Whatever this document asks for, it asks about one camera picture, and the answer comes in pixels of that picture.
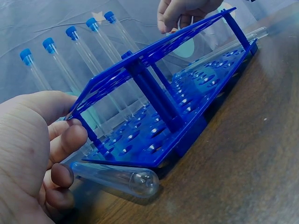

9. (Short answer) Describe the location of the clear test tube blue cap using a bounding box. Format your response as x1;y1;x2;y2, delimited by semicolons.
103;11;143;53
65;26;134;122
42;37;107;138
85;17;150;110
19;48;54;93

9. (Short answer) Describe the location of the blue plastic test tube rack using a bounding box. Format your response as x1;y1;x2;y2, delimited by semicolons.
64;7;259;169

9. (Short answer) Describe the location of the person's right hand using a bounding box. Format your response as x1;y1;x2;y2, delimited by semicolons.
157;0;223;35

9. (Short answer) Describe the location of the person's left hand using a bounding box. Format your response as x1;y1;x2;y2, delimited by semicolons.
0;90;89;224

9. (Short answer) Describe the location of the clear uncapped test tube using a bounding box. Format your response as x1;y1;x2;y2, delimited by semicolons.
174;26;269;81
70;161;160;199

